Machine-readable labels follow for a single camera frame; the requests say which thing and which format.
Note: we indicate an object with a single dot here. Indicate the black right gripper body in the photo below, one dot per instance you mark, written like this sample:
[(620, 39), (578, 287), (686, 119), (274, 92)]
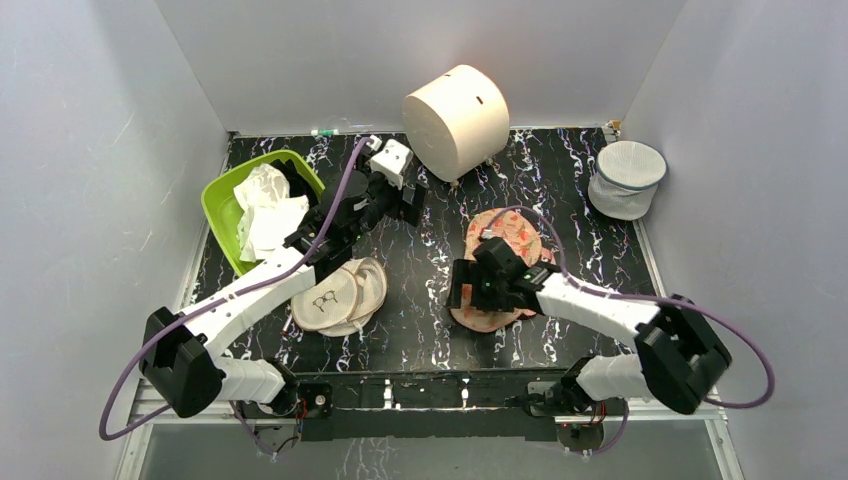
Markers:
[(460, 291)]

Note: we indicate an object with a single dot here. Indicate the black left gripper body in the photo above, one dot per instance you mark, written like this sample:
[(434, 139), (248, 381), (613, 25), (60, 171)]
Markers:
[(386, 197)]

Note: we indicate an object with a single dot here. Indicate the floral mesh laundry bag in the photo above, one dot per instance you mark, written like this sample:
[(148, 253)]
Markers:
[(525, 241)]

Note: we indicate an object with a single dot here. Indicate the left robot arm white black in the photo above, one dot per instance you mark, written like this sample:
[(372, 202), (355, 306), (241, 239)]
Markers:
[(184, 358)]

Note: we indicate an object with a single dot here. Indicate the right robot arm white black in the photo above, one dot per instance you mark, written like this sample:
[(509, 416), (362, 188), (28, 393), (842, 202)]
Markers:
[(676, 357)]

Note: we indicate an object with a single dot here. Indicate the beige round mesh laundry bag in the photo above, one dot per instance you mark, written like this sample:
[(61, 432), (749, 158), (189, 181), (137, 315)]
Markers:
[(344, 302)]

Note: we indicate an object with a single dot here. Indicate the white cylindrical mesh bag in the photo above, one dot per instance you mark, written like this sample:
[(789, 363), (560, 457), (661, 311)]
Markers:
[(626, 177)]

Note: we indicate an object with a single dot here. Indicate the cream cylindrical drum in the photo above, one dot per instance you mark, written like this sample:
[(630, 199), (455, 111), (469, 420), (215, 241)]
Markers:
[(456, 122)]

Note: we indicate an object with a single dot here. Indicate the black cloth in basin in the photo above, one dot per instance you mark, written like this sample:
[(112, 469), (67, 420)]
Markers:
[(297, 184)]

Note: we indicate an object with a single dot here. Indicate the white cloth in basin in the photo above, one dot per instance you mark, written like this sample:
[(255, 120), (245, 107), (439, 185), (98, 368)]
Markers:
[(271, 212)]

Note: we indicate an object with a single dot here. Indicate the green plastic basin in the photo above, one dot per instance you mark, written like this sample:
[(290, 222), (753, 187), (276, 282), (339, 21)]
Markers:
[(223, 212)]

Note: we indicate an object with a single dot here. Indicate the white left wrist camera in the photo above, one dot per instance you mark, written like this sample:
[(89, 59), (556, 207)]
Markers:
[(392, 160)]

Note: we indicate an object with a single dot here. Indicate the aluminium base frame rail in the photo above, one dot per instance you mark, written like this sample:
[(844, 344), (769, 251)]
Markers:
[(436, 427)]

